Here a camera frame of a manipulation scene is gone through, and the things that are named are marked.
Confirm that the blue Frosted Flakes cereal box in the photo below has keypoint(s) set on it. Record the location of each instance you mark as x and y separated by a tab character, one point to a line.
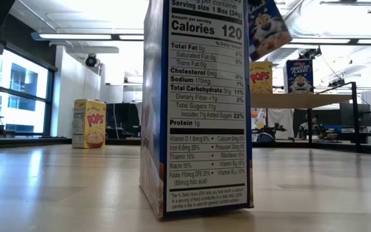
299	77
205	112
267	29

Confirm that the yellow Corn Pops cereal box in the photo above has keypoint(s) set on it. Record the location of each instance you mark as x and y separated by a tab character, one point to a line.
90	125
260	77

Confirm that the white cartoon print cloth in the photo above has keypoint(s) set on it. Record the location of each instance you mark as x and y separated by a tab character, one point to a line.
280	117

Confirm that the black ceiling spotlight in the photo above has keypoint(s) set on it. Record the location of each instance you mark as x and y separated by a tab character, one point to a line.
91	60

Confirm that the person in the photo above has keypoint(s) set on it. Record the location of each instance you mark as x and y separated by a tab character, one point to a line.
312	126

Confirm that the long ceiling light strip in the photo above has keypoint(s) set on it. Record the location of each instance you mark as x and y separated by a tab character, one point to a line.
320	40
85	36

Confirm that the black computer monitor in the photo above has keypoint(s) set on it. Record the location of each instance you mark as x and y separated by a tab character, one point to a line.
356	114

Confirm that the wooden shelf with black frame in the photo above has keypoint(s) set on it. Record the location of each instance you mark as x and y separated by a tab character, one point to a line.
301	100

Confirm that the black ceiling camera rig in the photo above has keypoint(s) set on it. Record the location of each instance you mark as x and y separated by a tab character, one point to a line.
337	82
311	52

